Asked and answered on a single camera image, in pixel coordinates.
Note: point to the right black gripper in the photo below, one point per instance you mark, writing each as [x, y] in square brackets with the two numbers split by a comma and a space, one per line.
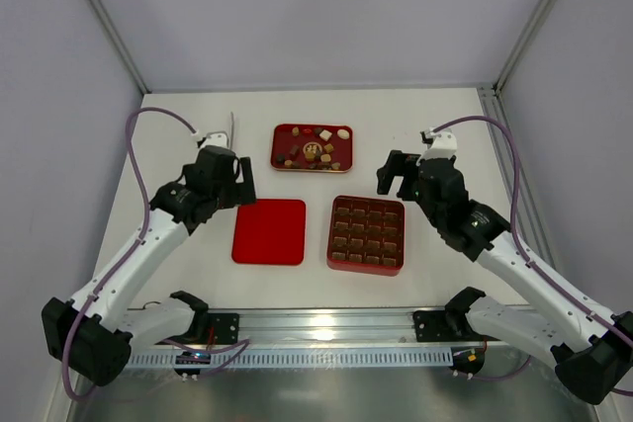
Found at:
[403, 177]

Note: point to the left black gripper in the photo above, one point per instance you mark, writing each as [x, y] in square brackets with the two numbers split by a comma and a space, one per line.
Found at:
[241, 185]

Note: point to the metal tweezers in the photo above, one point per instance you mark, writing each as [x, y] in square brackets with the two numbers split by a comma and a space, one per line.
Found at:
[231, 135]

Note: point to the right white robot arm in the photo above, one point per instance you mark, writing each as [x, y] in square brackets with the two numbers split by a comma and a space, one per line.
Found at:
[588, 345]

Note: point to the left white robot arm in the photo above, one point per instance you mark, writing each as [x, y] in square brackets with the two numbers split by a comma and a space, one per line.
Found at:
[94, 333]

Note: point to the red compartment chocolate box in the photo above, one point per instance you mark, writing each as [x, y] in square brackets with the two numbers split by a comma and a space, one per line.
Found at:
[366, 236]

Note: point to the red chocolate tray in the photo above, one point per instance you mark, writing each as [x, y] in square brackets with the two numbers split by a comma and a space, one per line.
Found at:
[311, 155]

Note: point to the cream square chocolate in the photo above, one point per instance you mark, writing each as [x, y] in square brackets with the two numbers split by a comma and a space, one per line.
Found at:
[325, 135]

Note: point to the red box lid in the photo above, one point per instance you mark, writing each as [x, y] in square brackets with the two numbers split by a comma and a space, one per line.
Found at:
[271, 232]

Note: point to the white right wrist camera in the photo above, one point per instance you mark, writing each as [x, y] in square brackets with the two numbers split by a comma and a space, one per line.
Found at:
[439, 144]

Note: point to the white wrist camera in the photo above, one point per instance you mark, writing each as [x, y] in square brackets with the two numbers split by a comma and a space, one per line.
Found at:
[214, 138]
[439, 144]

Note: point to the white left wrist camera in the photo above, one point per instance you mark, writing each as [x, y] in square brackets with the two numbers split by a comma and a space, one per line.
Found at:
[214, 138]

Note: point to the aluminium mounting rail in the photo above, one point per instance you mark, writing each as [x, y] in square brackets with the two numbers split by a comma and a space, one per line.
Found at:
[328, 325]

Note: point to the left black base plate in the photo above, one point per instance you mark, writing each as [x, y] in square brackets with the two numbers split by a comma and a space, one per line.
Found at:
[222, 328]

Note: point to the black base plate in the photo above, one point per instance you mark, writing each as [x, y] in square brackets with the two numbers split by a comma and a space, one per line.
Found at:
[430, 326]
[222, 328]

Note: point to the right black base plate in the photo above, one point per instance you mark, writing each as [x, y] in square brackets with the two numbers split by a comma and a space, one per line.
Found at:
[430, 326]

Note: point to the slotted cable duct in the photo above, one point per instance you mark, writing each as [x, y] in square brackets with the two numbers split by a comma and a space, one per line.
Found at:
[295, 358]

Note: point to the right aluminium frame post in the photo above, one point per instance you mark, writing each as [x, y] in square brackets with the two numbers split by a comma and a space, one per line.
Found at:
[528, 34]

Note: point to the aluminium frame post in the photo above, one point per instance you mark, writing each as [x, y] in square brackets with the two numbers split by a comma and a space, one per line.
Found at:
[528, 34]
[117, 43]

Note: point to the left aluminium frame post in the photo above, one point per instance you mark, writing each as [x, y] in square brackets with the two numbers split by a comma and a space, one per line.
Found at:
[117, 43]

